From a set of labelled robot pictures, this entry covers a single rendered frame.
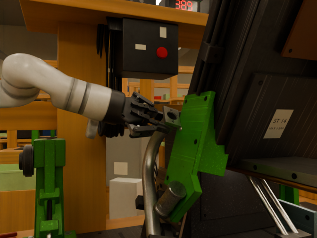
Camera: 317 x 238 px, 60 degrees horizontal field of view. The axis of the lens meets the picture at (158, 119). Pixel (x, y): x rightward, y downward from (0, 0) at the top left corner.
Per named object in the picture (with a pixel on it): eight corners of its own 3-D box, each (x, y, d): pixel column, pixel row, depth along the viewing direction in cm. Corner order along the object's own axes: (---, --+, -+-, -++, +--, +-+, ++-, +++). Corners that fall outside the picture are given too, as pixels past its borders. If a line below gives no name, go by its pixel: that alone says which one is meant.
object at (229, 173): (280, 226, 82) (280, 112, 82) (189, 242, 71) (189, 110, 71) (241, 208, 99) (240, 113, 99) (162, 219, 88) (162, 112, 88)
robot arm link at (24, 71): (91, 69, 56) (80, 96, 62) (10, 41, 51) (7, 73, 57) (86, 93, 52) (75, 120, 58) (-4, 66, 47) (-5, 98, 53)
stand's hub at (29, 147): (32, 179, 61) (32, 146, 61) (17, 180, 60) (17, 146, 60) (34, 173, 68) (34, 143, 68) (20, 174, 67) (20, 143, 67)
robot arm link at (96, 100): (97, 114, 67) (71, 106, 65) (112, 79, 61) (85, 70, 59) (93, 141, 61) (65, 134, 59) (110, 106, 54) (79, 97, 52)
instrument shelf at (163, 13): (302, 39, 97) (302, 28, 97) (18, -2, 65) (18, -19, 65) (253, 55, 121) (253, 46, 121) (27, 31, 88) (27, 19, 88)
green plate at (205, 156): (222, 203, 55) (244, 101, 57) (186, 196, 52) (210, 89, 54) (194, 189, 65) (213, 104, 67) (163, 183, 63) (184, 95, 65)
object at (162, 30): (179, 74, 81) (179, 23, 81) (123, 70, 75) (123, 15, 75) (163, 80, 93) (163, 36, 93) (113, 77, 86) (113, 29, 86)
